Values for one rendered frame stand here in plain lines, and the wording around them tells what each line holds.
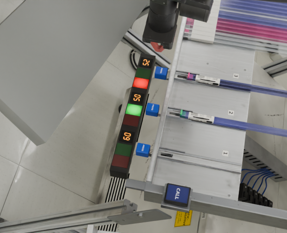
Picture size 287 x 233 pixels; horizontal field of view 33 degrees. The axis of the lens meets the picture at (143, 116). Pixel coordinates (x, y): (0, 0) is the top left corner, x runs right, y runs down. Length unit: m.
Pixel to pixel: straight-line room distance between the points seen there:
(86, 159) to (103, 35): 0.73
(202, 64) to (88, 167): 0.80
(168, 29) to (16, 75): 0.34
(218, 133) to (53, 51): 0.43
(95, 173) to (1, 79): 0.92
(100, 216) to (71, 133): 0.74
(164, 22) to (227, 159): 0.34
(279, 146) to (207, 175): 0.67
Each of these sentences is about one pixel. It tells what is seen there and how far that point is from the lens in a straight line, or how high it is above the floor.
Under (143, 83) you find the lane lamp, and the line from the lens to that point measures 1.20.
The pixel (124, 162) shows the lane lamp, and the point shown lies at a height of 0.66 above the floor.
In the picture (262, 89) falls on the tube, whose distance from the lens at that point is 1.20.
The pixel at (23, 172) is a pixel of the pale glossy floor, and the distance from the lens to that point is 1.71.
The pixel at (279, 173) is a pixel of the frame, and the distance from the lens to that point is 1.59.
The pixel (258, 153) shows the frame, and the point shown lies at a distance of 1.51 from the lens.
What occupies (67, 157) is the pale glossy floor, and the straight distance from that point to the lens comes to 1.82.
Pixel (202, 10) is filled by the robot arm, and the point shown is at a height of 0.95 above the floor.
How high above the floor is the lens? 1.47
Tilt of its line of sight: 44 degrees down
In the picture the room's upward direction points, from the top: 70 degrees clockwise
